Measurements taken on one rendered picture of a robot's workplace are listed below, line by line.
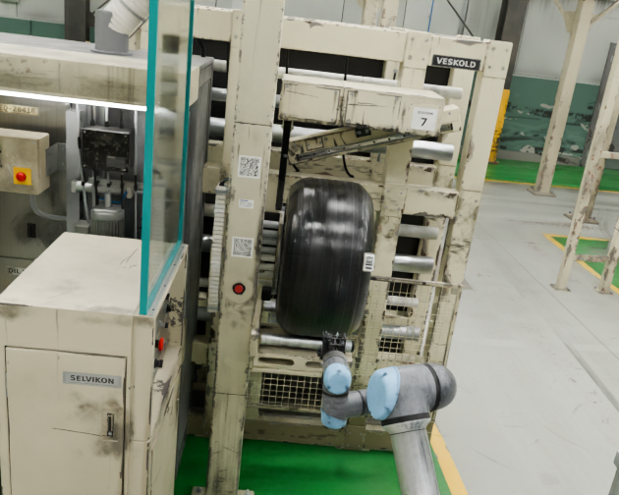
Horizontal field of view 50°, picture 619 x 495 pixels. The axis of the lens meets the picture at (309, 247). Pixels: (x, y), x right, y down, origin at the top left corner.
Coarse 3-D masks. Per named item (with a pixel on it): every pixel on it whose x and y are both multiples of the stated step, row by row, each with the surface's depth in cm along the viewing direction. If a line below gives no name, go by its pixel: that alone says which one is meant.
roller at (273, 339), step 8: (264, 336) 239; (272, 336) 239; (280, 336) 240; (288, 336) 240; (296, 336) 241; (304, 336) 241; (264, 344) 240; (272, 344) 240; (280, 344) 239; (288, 344) 239; (296, 344) 240; (304, 344) 240; (312, 344) 240; (320, 344) 240; (352, 344) 241; (352, 352) 242
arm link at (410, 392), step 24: (384, 384) 153; (408, 384) 154; (432, 384) 156; (384, 408) 152; (408, 408) 152; (432, 408) 158; (408, 432) 152; (408, 456) 150; (408, 480) 149; (432, 480) 150
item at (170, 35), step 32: (160, 0) 147; (192, 0) 192; (160, 32) 151; (192, 32) 195; (160, 64) 155; (160, 96) 159; (160, 128) 163; (160, 160) 167; (160, 192) 172; (160, 224) 177; (160, 256) 182
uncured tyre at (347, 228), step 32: (320, 192) 227; (352, 192) 229; (288, 224) 222; (320, 224) 219; (352, 224) 220; (288, 256) 219; (320, 256) 217; (352, 256) 217; (288, 288) 220; (320, 288) 218; (352, 288) 219; (288, 320) 228; (320, 320) 226; (352, 320) 226
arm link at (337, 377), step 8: (328, 360) 193; (336, 360) 191; (344, 360) 194; (328, 368) 188; (336, 368) 186; (344, 368) 187; (328, 376) 185; (336, 376) 185; (344, 376) 185; (328, 384) 186; (336, 384) 186; (344, 384) 186; (328, 392) 189; (336, 392) 186; (344, 392) 187
